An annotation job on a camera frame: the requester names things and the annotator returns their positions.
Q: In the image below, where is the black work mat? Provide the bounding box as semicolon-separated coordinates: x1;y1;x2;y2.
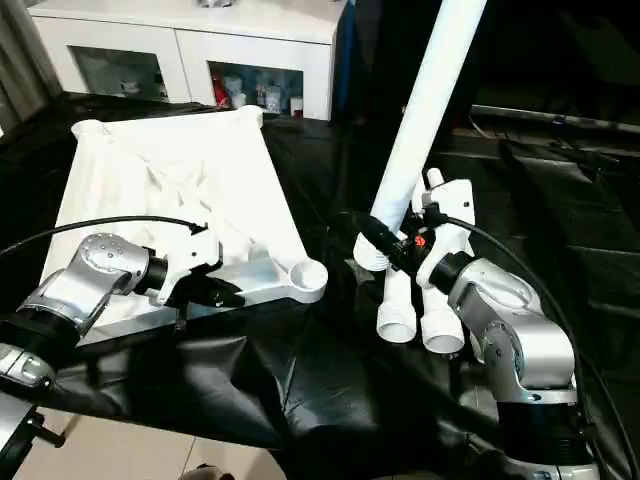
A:
0;90;640;479

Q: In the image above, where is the white table top frame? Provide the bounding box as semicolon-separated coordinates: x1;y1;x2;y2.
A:
40;105;329;346

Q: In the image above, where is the white glass-door cabinet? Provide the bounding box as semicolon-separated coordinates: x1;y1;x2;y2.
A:
25;0;351;121

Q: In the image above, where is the white plastic table leg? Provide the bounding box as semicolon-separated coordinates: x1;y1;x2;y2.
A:
421;168;466;355
376;265;417;345
352;0;489;273

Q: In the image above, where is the grey curtain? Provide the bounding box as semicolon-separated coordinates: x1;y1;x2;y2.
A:
0;0;53;126

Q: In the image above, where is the black metal rail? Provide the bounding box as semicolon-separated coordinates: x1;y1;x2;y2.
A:
470;104;640;137

